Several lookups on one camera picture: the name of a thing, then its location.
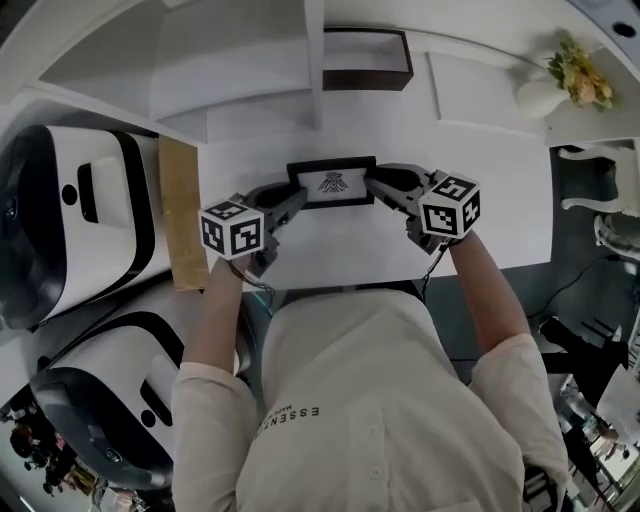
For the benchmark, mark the pale flower bouquet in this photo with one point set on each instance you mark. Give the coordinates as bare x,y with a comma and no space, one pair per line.
582,75

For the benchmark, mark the dark brown open box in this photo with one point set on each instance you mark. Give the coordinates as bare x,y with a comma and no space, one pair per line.
365,80

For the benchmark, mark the long cardboard box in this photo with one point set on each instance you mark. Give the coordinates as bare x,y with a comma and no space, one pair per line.
185,215

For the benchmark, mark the person's left forearm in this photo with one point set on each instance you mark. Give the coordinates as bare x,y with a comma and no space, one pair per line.
215,320

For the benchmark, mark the white ornate table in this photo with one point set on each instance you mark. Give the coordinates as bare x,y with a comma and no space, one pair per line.
610,170

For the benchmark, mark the white desk with drawers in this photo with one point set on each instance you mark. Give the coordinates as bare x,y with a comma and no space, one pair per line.
465,170

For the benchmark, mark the person's cream shirt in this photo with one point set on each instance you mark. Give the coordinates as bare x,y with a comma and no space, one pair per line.
380,410

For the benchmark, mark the black waist pack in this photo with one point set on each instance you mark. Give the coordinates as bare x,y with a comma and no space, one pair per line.
540,492

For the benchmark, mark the black picture frame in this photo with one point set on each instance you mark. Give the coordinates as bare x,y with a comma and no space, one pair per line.
332,185

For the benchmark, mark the flat white board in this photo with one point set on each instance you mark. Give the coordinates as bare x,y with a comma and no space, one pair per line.
480,92

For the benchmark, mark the white and black robot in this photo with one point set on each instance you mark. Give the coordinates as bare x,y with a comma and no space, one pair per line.
115,380
75,225

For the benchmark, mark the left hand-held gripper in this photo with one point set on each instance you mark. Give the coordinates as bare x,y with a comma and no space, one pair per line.
232,230

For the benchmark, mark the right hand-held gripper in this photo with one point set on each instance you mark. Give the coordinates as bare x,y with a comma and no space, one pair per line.
447,207

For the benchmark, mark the person's right forearm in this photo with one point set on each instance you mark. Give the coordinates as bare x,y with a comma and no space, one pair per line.
485,295

